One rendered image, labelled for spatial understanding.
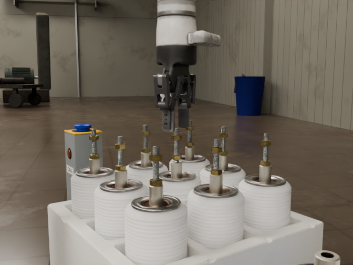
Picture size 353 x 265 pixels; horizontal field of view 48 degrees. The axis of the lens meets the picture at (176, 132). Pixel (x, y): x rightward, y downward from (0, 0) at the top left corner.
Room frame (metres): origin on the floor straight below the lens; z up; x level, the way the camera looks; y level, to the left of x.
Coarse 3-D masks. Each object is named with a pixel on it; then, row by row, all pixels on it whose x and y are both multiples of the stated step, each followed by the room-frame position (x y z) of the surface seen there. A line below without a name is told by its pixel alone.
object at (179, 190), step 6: (192, 180) 0.71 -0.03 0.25; (198, 180) 0.72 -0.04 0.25; (168, 186) 0.69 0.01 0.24; (174, 186) 0.69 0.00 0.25; (180, 186) 0.69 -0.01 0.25; (186, 186) 0.70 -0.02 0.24; (192, 186) 0.70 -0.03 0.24; (168, 192) 0.69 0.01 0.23; (174, 192) 0.69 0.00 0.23; (180, 192) 0.69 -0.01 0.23; (186, 192) 0.70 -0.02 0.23; (180, 198) 0.69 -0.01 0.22; (186, 198) 0.70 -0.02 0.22; (186, 204) 0.70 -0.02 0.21
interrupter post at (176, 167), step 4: (172, 164) 0.73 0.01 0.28; (176, 164) 0.73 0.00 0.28; (180, 164) 0.73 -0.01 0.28; (172, 168) 0.73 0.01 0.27; (176, 168) 0.73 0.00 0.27; (180, 168) 0.73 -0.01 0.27; (172, 172) 0.73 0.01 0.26; (176, 172) 0.73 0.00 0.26; (180, 172) 0.73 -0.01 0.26; (172, 176) 0.73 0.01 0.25; (176, 176) 0.73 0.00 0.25; (180, 176) 0.73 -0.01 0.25
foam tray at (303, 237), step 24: (48, 216) 0.78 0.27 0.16; (72, 216) 0.72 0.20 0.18; (72, 240) 0.66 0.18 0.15; (96, 240) 0.60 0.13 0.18; (120, 240) 0.60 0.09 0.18; (192, 240) 0.60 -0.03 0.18; (264, 240) 0.60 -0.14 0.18; (288, 240) 0.63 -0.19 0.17; (312, 240) 0.67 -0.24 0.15; (72, 264) 0.67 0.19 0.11; (96, 264) 0.58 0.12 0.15; (120, 264) 0.52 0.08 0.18; (168, 264) 0.52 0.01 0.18; (192, 264) 0.52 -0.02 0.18; (216, 264) 0.54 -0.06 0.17; (240, 264) 0.57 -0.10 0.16; (264, 264) 0.60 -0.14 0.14; (288, 264) 0.63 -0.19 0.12
